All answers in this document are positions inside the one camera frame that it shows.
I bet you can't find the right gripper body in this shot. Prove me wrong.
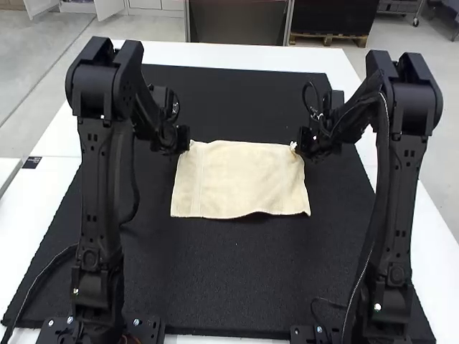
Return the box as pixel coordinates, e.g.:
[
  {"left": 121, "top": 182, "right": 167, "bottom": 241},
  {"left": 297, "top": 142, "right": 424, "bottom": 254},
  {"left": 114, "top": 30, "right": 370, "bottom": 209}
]
[{"left": 298, "top": 125, "right": 342, "bottom": 164}]

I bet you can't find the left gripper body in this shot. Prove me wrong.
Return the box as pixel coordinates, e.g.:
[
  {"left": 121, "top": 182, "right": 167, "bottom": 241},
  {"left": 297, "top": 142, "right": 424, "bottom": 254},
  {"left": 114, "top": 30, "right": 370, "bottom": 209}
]
[{"left": 150, "top": 123, "right": 191, "bottom": 156}]

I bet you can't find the pale towel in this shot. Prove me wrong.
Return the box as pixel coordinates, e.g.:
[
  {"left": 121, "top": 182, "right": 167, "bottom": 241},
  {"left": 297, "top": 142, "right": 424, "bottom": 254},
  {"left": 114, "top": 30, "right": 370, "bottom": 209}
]
[{"left": 169, "top": 138, "right": 312, "bottom": 220}]

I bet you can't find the wooden pallet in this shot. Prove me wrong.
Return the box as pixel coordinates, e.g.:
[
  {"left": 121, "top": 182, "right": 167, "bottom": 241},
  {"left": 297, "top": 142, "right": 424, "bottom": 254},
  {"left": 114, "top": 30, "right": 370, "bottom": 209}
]
[{"left": 289, "top": 31, "right": 369, "bottom": 49}]

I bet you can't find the black crate stack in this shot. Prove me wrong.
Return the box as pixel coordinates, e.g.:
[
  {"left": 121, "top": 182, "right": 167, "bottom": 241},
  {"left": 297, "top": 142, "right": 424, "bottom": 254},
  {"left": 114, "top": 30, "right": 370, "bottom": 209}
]
[{"left": 289, "top": 0, "right": 378, "bottom": 37}]

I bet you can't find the grey cupboard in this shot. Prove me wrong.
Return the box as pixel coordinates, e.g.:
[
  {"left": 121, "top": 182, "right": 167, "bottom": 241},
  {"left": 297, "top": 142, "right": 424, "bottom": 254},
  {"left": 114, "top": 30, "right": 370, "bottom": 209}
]
[{"left": 184, "top": 0, "right": 295, "bottom": 47}]

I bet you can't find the white cabinet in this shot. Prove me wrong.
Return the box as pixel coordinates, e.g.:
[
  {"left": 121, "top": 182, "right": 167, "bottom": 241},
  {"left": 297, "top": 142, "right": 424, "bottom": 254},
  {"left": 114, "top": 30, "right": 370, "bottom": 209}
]
[
  {"left": 95, "top": 0, "right": 187, "bottom": 22},
  {"left": 24, "top": 0, "right": 62, "bottom": 21}
]

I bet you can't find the black mat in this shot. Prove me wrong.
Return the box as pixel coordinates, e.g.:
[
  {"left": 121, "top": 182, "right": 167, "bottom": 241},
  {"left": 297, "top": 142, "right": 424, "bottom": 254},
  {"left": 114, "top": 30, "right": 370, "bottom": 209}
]
[{"left": 1, "top": 64, "right": 437, "bottom": 343}]

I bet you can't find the metal trolley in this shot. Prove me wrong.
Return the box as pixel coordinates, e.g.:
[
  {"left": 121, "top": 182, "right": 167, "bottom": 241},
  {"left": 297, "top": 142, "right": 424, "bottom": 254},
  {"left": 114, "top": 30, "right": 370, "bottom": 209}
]
[{"left": 376, "top": 0, "right": 431, "bottom": 27}]

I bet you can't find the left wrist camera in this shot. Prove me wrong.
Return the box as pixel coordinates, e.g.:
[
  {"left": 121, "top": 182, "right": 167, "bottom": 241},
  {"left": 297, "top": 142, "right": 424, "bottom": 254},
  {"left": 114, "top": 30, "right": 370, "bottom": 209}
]
[{"left": 148, "top": 85, "right": 180, "bottom": 121}]

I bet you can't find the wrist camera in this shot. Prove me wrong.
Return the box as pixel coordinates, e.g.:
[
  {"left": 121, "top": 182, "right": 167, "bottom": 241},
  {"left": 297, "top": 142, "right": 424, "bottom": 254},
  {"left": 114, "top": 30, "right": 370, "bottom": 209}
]
[
  {"left": 148, "top": 85, "right": 180, "bottom": 121},
  {"left": 321, "top": 90, "right": 344, "bottom": 113}
]

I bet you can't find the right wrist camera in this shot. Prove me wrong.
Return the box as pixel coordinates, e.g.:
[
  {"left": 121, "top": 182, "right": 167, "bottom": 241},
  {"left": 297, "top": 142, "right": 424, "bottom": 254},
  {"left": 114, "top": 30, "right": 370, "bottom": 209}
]
[{"left": 321, "top": 90, "right": 344, "bottom": 113}]

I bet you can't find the black cable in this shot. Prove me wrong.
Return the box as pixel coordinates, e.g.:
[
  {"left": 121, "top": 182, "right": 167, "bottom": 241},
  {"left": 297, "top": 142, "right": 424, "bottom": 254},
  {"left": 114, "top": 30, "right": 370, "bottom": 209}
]
[
  {"left": 302, "top": 81, "right": 324, "bottom": 118},
  {"left": 2, "top": 243, "right": 79, "bottom": 328},
  {"left": 340, "top": 70, "right": 392, "bottom": 344},
  {"left": 310, "top": 295, "right": 348, "bottom": 324}
]

